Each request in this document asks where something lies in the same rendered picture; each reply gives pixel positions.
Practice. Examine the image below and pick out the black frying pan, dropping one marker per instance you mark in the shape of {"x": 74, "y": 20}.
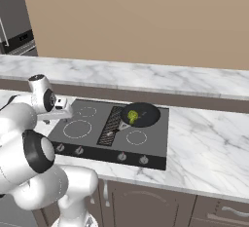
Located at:
{"x": 147, "y": 115}

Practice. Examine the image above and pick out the dark grey wall oven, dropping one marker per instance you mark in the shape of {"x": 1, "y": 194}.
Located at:
{"x": 16, "y": 13}

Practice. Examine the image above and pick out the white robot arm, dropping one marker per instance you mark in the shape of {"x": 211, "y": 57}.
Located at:
{"x": 19, "y": 159}

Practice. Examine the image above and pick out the grey hob knob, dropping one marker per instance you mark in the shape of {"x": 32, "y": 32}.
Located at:
{"x": 60, "y": 147}
{"x": 143, "y": 159}
{"x": 78, "y": 150}
{"x": 122, "y": 156}

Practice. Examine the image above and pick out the brown narrow cupboard door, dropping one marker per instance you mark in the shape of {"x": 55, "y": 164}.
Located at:
{"x": 99, "y": 213}

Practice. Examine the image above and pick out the brown drawer front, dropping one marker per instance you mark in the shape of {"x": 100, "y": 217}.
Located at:
{"x": 223, "y": 205}
{"x": 207, "y": 223}

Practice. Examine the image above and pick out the green broccoli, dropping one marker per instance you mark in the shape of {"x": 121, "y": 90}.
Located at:
{"x": 132, "y": 116}

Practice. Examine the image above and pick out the black and grey hob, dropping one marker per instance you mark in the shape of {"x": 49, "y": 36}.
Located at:
{"x": 90, "y": 146}

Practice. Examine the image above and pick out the brown arched cupboard door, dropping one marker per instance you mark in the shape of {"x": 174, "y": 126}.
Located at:
{"x": 146, "y": 206}

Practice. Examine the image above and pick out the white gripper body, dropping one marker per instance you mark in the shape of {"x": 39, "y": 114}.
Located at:
{"x": 60, "y": 113}

